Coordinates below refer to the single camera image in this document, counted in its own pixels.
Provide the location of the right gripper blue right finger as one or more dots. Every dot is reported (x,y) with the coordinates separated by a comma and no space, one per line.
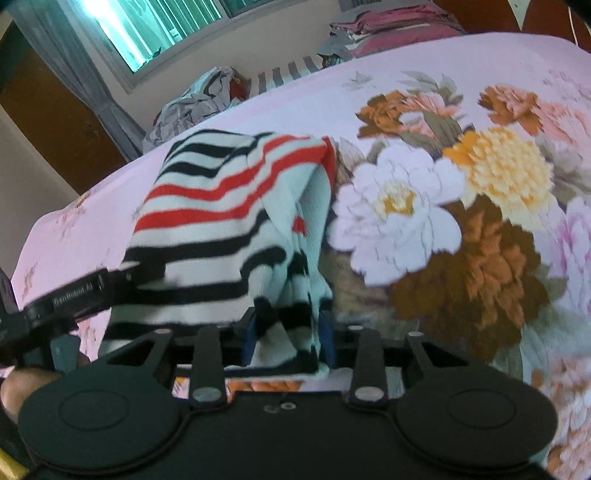
(327,335)

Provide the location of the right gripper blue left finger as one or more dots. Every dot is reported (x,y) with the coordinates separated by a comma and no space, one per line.
(245,329)

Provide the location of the striped red black white sweater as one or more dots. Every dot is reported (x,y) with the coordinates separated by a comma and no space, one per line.
(235,221)

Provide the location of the crumpled grey clothes pile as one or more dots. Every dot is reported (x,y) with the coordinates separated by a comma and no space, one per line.
(214,92)

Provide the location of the folded pink clothes stack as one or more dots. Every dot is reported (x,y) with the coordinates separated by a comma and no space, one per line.
(380,26)

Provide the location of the left human hand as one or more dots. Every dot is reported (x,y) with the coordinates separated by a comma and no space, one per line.
(20,384)

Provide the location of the pink floral bed sheet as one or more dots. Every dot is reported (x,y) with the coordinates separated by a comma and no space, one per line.
(460,208)

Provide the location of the brown wooden door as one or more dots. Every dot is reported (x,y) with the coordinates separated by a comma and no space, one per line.
(64,131)

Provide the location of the grey striped white pillow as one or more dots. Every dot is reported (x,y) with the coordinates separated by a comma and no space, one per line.
(282,75)

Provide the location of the grey curtain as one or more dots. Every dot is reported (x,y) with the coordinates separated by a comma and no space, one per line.
(47,29)

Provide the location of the green glass window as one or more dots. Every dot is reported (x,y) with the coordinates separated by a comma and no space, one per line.
(132,42)

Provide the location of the red white flower headboard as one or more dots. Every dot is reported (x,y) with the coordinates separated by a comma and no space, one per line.
(554,18)

